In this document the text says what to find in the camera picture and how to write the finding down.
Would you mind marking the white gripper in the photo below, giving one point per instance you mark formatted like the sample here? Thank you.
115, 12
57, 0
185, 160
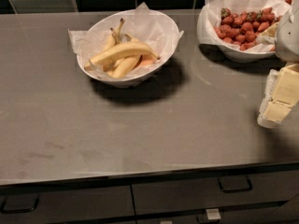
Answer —
288, 39

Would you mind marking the yellow banana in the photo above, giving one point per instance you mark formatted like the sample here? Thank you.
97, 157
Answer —
119, 51
123, 66
114, 37

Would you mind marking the white bowl with strawberries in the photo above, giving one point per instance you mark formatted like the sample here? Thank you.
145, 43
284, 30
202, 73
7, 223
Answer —
210, 17

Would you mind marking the white bowl with bananas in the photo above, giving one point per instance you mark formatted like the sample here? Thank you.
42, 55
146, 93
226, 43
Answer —
124, 80

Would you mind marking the pile of red strawberries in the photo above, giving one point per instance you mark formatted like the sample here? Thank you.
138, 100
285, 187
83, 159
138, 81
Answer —
244, 28

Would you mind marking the white paper liner under bananas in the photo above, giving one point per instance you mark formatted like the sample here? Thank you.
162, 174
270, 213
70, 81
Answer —
149, 27

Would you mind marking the right dark drawer front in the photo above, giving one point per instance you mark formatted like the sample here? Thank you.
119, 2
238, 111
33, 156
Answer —
202, 193

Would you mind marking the dark drawer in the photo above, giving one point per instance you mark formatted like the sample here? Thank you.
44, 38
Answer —
202, 193
76, 205

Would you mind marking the left dark drawer front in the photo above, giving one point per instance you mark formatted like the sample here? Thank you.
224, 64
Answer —
76, 205

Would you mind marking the right black drawer handle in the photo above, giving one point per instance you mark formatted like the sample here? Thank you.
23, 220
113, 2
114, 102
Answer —
234, 184

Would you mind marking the black drawer handle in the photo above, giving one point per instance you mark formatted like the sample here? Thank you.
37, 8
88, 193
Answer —
19, 204
234, 184

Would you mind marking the left black drawer handle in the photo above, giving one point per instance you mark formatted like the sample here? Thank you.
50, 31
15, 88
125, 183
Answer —
19, 204

